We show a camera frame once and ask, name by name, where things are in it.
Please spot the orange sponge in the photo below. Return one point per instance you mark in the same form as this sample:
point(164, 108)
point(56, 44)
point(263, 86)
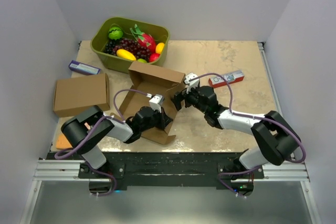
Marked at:
point(62, 142)

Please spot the black toy grapes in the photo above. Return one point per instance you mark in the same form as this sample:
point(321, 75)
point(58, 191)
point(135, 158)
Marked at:
point(110, 47)

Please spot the red white snack packet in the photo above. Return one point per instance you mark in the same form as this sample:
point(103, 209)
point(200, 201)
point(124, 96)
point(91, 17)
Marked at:
point(231, 77)

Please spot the green toy melon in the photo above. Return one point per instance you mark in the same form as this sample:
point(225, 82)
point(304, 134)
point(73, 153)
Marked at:
point(115, 33)

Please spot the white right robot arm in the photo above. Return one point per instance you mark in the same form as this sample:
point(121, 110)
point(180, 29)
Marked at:
point(276, 140)

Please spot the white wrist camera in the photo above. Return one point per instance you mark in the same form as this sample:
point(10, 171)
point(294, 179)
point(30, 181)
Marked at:
point(156, 102)
point(191, 81)

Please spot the orange toy fruit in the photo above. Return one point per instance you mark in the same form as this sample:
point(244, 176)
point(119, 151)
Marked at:
point(159, 48)

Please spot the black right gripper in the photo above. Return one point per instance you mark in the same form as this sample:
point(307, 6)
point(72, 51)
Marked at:
point(182, 95)

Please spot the purple rectangular box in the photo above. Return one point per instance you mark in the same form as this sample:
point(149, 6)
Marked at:
point(83, 68)

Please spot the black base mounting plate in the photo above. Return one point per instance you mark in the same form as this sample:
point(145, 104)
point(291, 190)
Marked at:
point(126, 169)

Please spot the closed brown cardboard box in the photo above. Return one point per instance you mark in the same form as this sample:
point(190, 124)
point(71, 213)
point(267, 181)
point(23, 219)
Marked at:
point(74, 95)

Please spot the aluminium frame rail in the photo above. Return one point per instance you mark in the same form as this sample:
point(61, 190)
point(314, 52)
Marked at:
point(287, 172)

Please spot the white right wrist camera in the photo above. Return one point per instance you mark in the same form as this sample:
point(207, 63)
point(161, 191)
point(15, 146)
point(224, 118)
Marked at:
point(191, 81)

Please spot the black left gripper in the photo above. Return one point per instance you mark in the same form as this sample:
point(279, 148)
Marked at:
point(165, 120)

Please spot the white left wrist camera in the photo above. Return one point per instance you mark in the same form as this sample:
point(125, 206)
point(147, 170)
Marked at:
point(156, 102)

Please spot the dark purple toy grapes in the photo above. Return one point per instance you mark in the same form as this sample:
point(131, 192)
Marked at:
point(134, 47)

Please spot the red toy apple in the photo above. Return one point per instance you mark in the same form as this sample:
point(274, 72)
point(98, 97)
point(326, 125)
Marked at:
point(153, 57)

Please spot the green toy lime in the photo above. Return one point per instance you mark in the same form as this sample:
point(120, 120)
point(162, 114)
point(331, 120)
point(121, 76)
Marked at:
point(142, 60)

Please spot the pink toy dragon fruit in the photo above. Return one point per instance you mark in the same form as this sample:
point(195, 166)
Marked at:
point(144, 40)

